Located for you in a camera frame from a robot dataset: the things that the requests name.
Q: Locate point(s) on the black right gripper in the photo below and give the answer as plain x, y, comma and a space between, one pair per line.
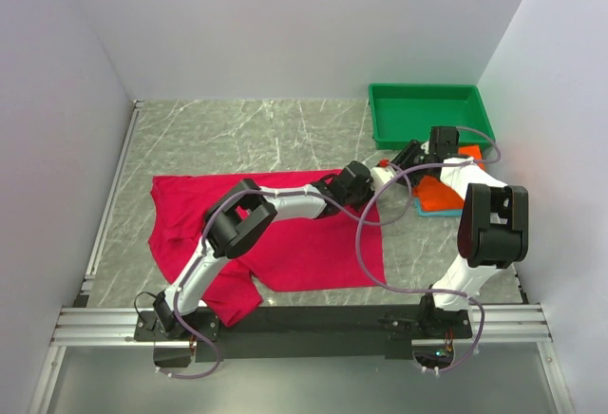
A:
410, 158

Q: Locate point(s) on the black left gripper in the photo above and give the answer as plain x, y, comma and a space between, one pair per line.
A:
363, 181

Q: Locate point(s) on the crimson red t shirt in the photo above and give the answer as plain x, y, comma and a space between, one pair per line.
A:
297, 255

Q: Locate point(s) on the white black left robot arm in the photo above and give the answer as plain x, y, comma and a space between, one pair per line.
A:
217, 238

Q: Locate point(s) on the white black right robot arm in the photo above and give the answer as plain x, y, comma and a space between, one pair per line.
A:
492, 234

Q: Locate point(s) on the folded light blue t shirt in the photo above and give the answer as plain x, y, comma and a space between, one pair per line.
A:
444, 213

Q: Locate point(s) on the folded orange t shirt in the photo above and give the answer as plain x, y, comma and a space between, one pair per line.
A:
435, 196

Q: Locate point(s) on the green plastic bin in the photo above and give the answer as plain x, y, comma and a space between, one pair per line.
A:
404, 112

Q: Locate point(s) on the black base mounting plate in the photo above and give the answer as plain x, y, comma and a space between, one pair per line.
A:
301, 332

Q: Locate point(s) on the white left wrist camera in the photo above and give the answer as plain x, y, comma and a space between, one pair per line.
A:
384, 171

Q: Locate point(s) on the aluminium front rail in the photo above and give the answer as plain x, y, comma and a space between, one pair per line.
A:
90, 327

